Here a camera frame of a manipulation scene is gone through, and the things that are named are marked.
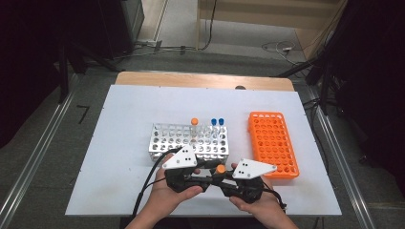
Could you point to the wooden table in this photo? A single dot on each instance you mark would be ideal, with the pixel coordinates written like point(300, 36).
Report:
point(191, 79)

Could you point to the blue capped test tube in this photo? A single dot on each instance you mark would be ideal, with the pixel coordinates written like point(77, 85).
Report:
point(213, 122)
point(221, 121)

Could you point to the orange plastic tube rack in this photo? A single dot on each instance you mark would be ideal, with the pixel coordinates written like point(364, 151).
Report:
point(273, 146)

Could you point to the dark cabinet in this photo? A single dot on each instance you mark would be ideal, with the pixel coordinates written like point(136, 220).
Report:
point(127, 25)

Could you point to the white board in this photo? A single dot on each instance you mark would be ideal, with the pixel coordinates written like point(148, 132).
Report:
point(197, 105)

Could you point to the black metal stand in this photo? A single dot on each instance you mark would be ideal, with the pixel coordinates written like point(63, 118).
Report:
point(63, 79)
point(324, 89)

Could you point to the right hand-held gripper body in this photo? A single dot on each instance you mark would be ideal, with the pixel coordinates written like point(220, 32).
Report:
point(251, 168)

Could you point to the person's left hand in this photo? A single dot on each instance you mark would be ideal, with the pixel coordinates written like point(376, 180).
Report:
point(167, 198)

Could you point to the silver metal tube rack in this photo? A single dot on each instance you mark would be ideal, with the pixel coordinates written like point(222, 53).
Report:
point(172, 140)

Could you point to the aluminium floor rail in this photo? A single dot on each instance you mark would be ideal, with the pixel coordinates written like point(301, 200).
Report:
point(337, 152)
point(35, 159)

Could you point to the dark round table grommet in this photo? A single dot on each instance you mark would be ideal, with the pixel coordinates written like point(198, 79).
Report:
point(240, 87)

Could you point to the orange capped test tube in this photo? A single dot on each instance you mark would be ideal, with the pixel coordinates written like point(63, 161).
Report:
point(194, 121)
point(220, 169)

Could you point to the person's right hand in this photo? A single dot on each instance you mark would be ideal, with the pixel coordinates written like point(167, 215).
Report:
point(259, 208)

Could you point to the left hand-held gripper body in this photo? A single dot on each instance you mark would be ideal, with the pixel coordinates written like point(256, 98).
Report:
point(181, 159)

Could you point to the wooden wall panel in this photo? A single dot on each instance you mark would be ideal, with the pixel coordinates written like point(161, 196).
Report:
point(254, 12)

